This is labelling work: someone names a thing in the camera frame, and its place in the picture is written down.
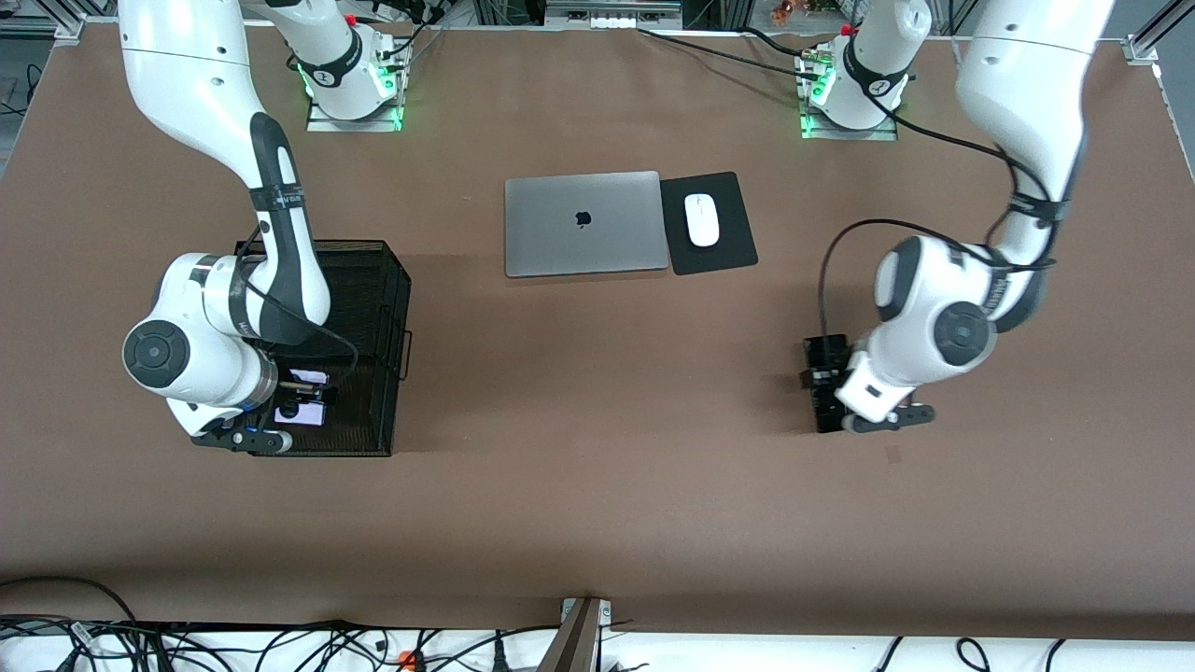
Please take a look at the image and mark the silver box on frame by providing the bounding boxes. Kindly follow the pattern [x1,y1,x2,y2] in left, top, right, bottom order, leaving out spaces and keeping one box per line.
[545,0,682,29]

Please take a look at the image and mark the long black table cable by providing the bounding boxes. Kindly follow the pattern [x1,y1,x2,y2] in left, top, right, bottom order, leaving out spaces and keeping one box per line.
[638,28,813,76]

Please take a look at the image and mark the thick black floor cable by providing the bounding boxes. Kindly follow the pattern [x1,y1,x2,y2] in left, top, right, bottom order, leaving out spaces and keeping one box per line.
[0,576,141,626]

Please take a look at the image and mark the white computer mouse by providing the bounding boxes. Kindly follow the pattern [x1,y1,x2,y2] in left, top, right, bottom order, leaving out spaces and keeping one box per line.
[684,192,721,248]

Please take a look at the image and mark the short black table cable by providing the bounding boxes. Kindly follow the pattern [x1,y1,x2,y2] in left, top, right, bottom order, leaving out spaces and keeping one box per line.
[742,26,824,59]

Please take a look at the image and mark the black base cable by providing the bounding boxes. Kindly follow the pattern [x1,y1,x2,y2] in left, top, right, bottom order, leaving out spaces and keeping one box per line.
[373,0,449,66]

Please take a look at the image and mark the grey metal camera post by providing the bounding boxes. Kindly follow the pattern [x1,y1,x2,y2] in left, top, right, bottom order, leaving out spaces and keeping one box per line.
[537,597,613,672]

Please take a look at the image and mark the lilac flip phone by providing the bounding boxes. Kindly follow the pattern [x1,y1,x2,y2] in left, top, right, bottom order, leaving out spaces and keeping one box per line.
[274,368,330,429]

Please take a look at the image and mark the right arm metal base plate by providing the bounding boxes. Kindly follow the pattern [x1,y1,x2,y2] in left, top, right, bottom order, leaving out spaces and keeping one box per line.
[306,93,404,133]

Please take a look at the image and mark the large black smartphone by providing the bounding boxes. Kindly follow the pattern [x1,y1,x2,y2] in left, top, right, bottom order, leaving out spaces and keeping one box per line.
[805,334,855,435]

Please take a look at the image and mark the black looped floor cable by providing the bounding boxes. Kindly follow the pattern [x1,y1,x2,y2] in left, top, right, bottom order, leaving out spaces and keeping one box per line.
[411,627,561,672]
[252,627,393,672]

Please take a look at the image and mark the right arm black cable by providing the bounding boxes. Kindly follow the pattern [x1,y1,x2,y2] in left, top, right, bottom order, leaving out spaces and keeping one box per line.
[233,210,361,391]

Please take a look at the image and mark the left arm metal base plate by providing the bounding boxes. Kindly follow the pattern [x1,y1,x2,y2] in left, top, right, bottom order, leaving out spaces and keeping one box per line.
[800,105,899,143]

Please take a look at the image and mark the black mesh two-tier organizer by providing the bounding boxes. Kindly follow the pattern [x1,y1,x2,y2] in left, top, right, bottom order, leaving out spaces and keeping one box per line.
[233,240,414,458]

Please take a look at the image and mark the silver closed laptop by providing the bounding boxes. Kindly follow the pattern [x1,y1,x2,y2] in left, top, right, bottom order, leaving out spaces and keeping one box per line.
[504,170,670,279]

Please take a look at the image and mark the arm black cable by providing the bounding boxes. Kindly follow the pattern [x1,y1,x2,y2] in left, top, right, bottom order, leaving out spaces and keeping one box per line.
[233,210,361,391]
[819,56,1065,344]

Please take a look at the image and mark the silver aluminium frame profile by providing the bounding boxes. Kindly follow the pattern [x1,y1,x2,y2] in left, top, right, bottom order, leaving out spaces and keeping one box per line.
[1134,0,1195,48]

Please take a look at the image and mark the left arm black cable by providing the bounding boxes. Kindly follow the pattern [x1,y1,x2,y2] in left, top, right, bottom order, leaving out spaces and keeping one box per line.
[819,56,1065,344]

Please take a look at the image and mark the black mouse pad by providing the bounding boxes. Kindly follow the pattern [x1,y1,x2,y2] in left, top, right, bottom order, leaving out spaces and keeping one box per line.
[659,171,759,277]

